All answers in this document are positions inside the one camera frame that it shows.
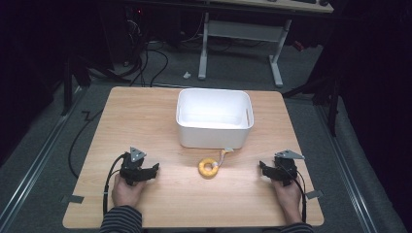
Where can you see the white plastic bin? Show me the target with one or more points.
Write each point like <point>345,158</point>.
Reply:
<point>213,119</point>

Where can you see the black tripod stand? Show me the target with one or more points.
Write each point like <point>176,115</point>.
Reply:
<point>68,81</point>
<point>330,97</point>

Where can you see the white-legged wooden desk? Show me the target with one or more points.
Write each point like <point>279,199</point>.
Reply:
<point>243,30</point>

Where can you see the metal floor rail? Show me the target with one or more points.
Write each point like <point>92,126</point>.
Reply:
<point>346,168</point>
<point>35,161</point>

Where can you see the grey tape strip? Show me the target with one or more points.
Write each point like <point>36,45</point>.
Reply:
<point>74,199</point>
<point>314,194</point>

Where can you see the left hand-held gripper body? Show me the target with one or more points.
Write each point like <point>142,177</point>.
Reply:
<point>132,165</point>

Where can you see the white scrap on floor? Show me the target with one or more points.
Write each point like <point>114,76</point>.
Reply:
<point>187,75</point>

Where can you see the person's right hand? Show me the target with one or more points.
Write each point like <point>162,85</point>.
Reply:
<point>288,198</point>

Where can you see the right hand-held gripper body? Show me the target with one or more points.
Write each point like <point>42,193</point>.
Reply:
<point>285,166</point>

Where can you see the red object under desk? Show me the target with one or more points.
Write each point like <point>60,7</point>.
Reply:
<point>298,46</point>

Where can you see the person's left hand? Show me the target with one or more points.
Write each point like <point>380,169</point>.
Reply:
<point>125,194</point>

